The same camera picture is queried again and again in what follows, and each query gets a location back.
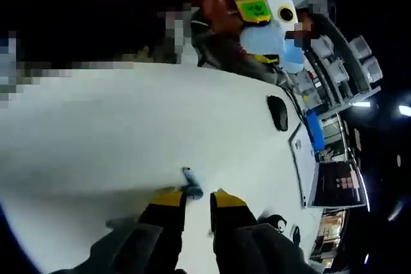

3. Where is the blue box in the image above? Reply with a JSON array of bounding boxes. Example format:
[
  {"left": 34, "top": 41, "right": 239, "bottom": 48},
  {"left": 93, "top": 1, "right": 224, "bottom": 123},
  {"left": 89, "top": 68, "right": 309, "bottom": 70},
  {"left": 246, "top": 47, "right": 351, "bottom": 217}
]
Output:
[{"left": 304, "top": 109, "right": 328, "bottom": 153}]

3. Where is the blue earbud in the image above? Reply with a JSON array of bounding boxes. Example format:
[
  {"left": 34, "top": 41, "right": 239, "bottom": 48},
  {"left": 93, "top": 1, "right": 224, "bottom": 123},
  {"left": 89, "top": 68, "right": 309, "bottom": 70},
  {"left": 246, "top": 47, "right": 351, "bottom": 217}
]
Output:
[{"left": 180, "top": 166, "right": 206, "bottom": 201}]

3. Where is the storage rack with white bins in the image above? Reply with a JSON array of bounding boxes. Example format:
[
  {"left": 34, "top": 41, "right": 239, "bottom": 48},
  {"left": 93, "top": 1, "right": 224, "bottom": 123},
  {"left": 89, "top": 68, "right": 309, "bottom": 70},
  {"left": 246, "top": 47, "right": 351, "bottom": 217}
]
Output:
[{"left": 306, "top": 13, "right": 385, "bottom": 113}]

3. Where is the person's left hand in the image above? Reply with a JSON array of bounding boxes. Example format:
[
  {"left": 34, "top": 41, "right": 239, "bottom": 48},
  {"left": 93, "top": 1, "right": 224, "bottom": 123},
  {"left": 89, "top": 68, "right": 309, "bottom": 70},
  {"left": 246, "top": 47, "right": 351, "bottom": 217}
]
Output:
[{"left": 198, "top": 0, "right": 247, "bottom": 36}]

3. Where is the blue earbud case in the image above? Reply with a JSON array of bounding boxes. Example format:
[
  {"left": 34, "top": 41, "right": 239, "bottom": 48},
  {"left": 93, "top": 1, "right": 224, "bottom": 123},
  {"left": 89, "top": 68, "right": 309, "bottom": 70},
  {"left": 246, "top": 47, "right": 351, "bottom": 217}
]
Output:
[{"left": 240, "top": 23, "right": 305, "bottom": 73}]

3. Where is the white table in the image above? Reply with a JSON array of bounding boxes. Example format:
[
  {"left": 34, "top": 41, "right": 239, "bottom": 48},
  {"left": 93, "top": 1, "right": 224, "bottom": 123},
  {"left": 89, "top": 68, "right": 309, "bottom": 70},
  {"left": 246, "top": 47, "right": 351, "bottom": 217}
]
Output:
[{"left": 0, "top": 61, "right": 325, "bottom": 274}]

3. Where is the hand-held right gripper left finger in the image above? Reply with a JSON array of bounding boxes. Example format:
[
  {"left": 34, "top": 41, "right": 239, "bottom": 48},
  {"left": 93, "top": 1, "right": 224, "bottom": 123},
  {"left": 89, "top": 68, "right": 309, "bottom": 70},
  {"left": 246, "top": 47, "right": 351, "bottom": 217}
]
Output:
[{"left": 75, "top": 189, "right": 188, "bottom": 274}]

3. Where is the small black and white device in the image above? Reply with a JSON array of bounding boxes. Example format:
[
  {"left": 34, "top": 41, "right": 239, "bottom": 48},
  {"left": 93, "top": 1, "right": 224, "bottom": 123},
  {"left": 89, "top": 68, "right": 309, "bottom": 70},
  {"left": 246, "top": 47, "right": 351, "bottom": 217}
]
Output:
[{"left": 267, "top": 94, "right": 290, "bottom": 132}]

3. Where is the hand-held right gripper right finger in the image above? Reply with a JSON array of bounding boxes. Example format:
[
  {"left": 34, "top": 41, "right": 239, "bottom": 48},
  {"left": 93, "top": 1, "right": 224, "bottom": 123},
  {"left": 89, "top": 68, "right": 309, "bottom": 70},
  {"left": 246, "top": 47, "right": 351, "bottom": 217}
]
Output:
[{"left": 209, "top": 188, "right": 322, "bottom": 274}]

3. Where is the silver laptop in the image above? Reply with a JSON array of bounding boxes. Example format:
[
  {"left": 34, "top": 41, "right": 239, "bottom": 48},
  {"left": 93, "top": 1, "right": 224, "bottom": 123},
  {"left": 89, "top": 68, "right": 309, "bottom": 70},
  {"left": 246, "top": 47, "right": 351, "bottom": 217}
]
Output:
[{"left": 287, "top": 123, "right": 369, "bottom": 209}]

